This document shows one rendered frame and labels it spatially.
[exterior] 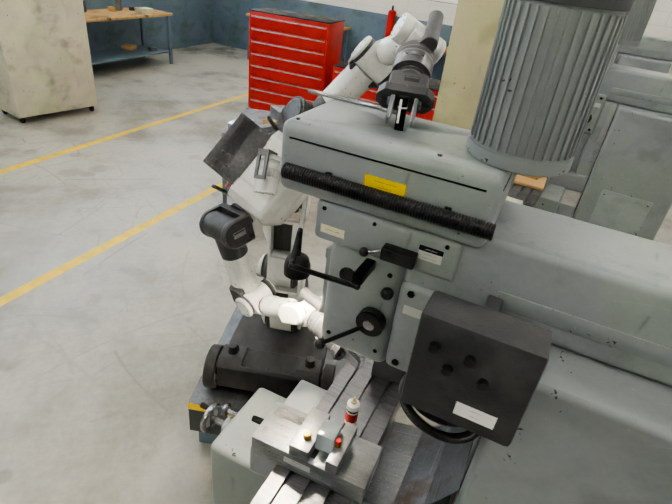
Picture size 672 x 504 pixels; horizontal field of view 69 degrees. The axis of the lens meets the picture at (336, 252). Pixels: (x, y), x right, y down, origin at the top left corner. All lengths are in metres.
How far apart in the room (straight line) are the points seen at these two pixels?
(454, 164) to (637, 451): 0.61
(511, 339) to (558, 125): 0.38
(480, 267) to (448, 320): 0.26
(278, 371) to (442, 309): 1.51
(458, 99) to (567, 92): 1.93
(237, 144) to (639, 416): 1.24
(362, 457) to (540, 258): 0.79
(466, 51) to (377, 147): 1.86
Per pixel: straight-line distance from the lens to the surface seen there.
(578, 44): 0.93
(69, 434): 2.95
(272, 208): 1.55
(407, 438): 1.74
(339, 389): 1.75
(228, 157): 1.60
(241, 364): 2.28
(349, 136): 1.02
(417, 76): 1.14
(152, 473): 2.71
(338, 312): 1.24
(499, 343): 0.81
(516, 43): 0.94
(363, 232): 1.08
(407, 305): 1.12
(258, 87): 6.79
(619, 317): 1.07
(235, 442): 1.85
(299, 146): 1.06
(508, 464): 1.18
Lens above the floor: 2.20
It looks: 32 degrees down
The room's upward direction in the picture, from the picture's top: 7 degrees clockwise
